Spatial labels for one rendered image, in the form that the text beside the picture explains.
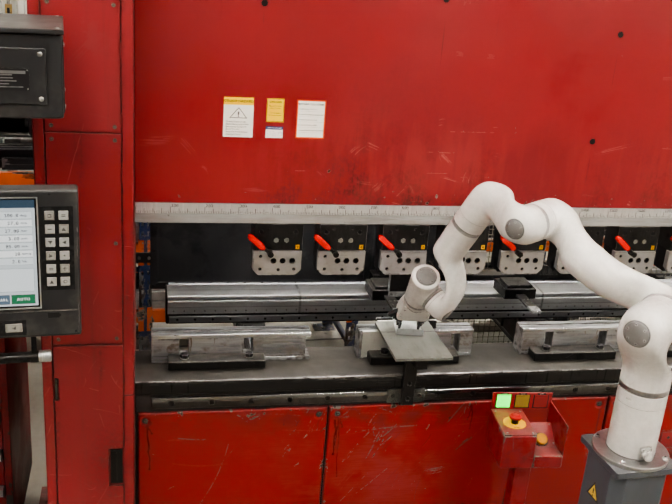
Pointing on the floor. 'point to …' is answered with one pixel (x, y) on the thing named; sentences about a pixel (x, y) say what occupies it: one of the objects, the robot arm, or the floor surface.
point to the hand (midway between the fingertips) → (409, 322)
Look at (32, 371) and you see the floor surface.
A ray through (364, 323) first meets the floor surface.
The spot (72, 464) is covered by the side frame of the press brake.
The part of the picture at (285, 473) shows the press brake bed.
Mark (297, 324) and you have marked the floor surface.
